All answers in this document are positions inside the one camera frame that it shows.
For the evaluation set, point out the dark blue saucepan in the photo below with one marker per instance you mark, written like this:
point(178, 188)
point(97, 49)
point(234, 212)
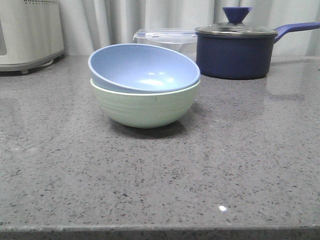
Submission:
point(241, 57)

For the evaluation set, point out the glass lid with blue knob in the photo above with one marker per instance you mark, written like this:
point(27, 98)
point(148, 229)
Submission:
point(236, 27)

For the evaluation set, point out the clear plastic food container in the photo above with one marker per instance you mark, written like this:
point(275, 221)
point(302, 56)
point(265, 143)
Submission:
point(180, 40)

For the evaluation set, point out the light green bowl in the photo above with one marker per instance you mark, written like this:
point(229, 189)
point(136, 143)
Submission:
point(146, 110)

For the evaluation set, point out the white kitchen appliance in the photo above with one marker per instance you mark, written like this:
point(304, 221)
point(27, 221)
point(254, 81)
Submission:
point(30, 34)

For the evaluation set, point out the light blue bowl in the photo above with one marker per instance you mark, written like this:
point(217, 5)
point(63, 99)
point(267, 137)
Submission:
point(142, 68)

